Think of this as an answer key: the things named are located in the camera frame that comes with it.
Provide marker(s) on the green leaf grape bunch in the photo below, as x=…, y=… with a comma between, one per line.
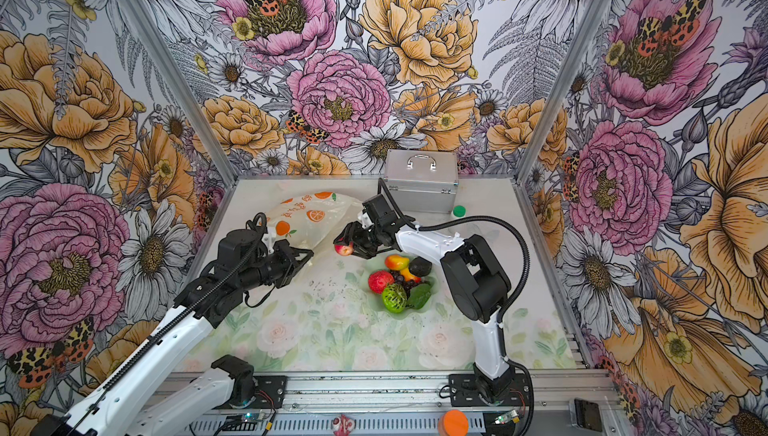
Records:
x=419, y=295

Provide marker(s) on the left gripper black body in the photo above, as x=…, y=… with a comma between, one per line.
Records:
x=271, y=267

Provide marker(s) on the aluminium corner post left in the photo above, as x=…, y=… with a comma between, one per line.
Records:
x=143, y=23

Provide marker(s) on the red yellow apple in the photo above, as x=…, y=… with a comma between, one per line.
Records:
x=344, y=249

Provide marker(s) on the light green wavy plate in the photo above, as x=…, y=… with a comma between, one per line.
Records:
x=378, y=263

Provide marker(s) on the yellow red mango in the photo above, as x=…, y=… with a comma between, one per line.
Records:
x=397, y=262

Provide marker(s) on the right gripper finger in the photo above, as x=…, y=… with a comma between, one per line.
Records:
x=350, y=234
x=361, y=251

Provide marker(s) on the aluminium corner post right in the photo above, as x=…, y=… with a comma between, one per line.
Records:
x=584, y=32

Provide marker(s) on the black device on rail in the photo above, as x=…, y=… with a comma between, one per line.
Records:
x=586, y=415

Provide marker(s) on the green kiwi half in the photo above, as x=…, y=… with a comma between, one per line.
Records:
x=394, y=298

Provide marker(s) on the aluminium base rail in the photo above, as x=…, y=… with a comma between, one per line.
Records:
x=542, y=402

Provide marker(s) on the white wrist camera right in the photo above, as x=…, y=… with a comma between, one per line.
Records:
x=364, y=219

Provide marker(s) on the aluminium corner post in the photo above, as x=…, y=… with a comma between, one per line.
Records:
x=584, y=32
x=143, y=23

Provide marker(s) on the dark avocado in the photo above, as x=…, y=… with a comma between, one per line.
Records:
x=420, y=267

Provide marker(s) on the orange round cap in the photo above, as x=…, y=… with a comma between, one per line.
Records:
x=453, y=423

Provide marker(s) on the red strawberry fruit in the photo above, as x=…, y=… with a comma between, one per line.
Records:
x=378, y=281

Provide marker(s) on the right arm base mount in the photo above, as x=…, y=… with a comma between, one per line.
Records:
x=470, y=390

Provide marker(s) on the pink white small figure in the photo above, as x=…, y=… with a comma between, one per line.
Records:
x=343, y=425

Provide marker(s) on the white bottle green cap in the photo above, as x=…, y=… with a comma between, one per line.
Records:
x=458, y=212

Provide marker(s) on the silver aluminium case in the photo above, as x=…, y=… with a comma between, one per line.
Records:
x=422, y=181

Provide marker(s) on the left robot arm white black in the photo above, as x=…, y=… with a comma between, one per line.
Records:
x=246, y=259

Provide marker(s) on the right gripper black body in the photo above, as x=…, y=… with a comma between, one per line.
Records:
x=369, y=237

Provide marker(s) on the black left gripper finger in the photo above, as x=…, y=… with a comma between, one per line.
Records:
x=293, y=255
x=285, y=277

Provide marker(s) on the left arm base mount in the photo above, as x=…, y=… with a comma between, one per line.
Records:
x=259, y=392

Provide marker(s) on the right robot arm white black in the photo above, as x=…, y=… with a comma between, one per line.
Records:
x=478, y=283

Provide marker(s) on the cream translucent plastic bag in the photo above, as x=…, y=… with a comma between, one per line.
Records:
x=310, y=220

